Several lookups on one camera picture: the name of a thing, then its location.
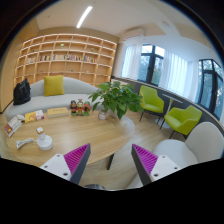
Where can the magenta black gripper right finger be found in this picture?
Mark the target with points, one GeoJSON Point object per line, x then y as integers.
{"type": "Point", "coordinates": [151, 167]}

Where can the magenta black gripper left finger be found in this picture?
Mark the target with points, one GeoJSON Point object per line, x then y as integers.
{"type": "Point", "coordinates": [69, 166]}

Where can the near lime green chair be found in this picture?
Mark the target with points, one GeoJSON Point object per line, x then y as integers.
{"type": "Point", "coordinates": [183, 120]}

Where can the lime green chair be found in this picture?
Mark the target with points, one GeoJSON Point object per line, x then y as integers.
{"type": "Point", "coordinates": [183, 120]}
{"type": "Point", "coordinates": [150, 101]}

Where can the yellow flat box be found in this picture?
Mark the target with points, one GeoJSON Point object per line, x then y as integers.
{"type": "Point", "coordinates": [55, 112]}

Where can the colourful figurine set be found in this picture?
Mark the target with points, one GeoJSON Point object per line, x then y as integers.
{"type": "Point", "coordinates": [80, 107]}

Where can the white armchair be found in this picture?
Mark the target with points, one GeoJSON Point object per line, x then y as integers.
{"type": "Point", "coordinates": [204, 143]}

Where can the yellow and pink book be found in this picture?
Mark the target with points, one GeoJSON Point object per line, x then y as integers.
{"type": "Point", "coordinates": [34, 116]}

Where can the far lime green chair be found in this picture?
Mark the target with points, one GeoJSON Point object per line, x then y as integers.
{"type": "Point", "coordinates": [150, 101]}

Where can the red white magazine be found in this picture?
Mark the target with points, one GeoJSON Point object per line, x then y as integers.
{"type": "Point", "coordinates": [14, 124]}

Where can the green potted plant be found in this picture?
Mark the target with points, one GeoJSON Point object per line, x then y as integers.
{"type": "Point", "coordinates": [117, 98]}

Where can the grey sofa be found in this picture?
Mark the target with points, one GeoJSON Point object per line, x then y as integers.
{"type": "Point", "coordinates": [73, 90]}

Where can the yellow cushion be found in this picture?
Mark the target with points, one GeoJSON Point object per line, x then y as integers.
{"type": "Point", "coordinates": [53, 85]}

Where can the black backpack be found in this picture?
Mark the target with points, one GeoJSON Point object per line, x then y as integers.
{"type": "Point", "coordinates": [21, 93]}

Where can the white curtain right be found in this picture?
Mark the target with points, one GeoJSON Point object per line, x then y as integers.
{"type": "Point", "coordinates": [180, 76]}

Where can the white curtain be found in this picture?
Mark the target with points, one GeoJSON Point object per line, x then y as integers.
{"type": "Point", "coordinates": [131, 62]}
{"type": "Point", "coordinates": [180, 76]}

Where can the wooden bookshelf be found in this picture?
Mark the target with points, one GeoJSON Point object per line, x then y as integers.
{"type": "Point", "coordinates": [86, 58]}

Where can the white curtain left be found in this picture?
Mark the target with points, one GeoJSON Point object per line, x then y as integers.
{"type": "Point", "coordinates": [131, 62]}

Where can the white air conditioner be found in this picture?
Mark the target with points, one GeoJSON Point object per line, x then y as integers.
{"type": "Point", "coordinates": [133, 33]}

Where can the ceiling strip light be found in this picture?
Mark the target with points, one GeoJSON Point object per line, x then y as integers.
{"type": "Point", "coordinates": [84, 15]}

